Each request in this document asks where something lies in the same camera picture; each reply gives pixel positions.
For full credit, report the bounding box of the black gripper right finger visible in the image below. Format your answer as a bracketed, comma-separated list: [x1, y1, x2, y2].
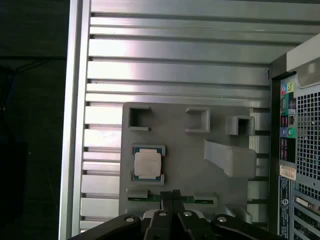
[172, 189, 288, 240]

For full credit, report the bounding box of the green RAM stick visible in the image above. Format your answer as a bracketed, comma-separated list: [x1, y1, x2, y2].
[127, 195, 217, 206]

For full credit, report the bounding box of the CPU with silver top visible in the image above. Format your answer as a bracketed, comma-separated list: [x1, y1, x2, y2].
[132, 144, 167, 181]

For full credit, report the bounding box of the white barcode sticker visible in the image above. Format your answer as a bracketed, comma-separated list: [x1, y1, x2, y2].
[279, 164, 298, 180]

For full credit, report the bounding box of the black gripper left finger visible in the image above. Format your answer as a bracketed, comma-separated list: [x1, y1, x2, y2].
[71, 191, 176, 240]

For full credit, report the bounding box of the grey parts rack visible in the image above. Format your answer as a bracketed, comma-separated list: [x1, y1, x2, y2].
[119, 101, 258, 226]

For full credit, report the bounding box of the black open PC case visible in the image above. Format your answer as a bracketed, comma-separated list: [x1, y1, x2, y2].
[268, 32, 320, 240]

